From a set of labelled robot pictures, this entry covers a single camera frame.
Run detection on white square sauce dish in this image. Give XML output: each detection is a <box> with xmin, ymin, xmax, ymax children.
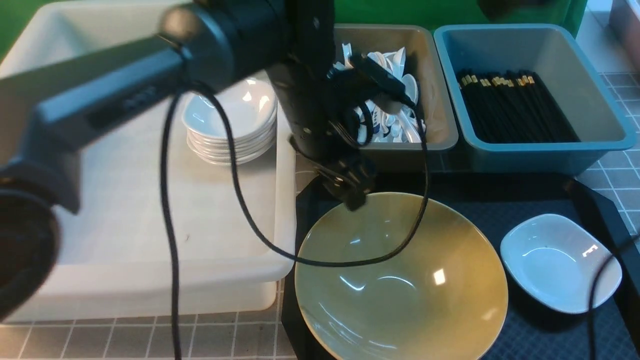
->
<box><xmin>500</xmin><ymin>213</ymin><xmax>623</xmax><ymax>315</ymax></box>

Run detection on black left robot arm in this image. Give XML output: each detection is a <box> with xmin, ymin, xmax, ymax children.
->
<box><xmin>1</xmin><ymin>0</ymin><xmax>428</xmax><ymax>322</ymax></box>

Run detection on grey-brown plastic bin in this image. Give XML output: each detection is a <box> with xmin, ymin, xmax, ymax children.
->
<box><xmin>334</xmin><ymin>23</ymin><xmax>458</xmax><ymax>173</ymax></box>

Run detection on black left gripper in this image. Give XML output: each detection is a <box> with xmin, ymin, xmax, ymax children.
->
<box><xmin>266</xmin><ymin>52</ymin><xmax>416</xmax><ymax>211</ymax></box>

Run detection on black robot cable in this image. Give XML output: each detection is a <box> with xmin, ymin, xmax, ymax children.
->
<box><xmin>159</xmin><ymin>80</ymin><xmax>430</xmax><ymax>360</ymax></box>

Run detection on large white plastic tub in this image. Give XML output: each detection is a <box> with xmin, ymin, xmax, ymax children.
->
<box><xmin>1</xmin><ymin>0</ymin><xmax>293</xmax><ymax>322</ymax></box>

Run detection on pile of white spoons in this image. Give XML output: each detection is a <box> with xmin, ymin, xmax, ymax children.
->
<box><xmin>335</xmin><ymin>47</ymin><xmax>426</xmax><ymax>149</ymax></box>

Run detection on teal plastic bin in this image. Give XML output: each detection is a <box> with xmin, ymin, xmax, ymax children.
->
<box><xmin>433</xmin><ymin>23</ymin><xmax>637</xmax><ymax>176</ymax></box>

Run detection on stack of white dishes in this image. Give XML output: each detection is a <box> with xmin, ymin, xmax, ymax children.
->
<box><xmin>182</xmin><ymin>77</ymin><xmax>278</xmax><ymax>166</ymax></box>

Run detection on black plastic serving tray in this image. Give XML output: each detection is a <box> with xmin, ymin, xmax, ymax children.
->
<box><xmin>282</xmin><ymin>172</ymin><xmax>640</xmax><ymax>360</ymax></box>

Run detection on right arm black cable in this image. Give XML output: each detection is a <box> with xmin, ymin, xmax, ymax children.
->
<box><xmin>587</xmin><ymin>235</ymin><xmax>640</xmax><ymax>360</ymax></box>

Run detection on bundle of black chopsticks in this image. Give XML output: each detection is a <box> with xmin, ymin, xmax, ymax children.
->
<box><xmin>456</xmin><ymin>68</ymin><xmax>580</xmax><ymax>144</ymax></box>

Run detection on green backdrop cloth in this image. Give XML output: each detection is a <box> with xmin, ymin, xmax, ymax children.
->
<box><xmin>334</xmin><ymin>0</ymin><xmax>588</xmax><ymax>36</ymax></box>

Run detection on yellow noodle bowl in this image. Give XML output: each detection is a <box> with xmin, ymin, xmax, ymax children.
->
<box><xmin>294</xmin><ymin>200</ymin><xmax>509</xmax><ymax>360</ymax></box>

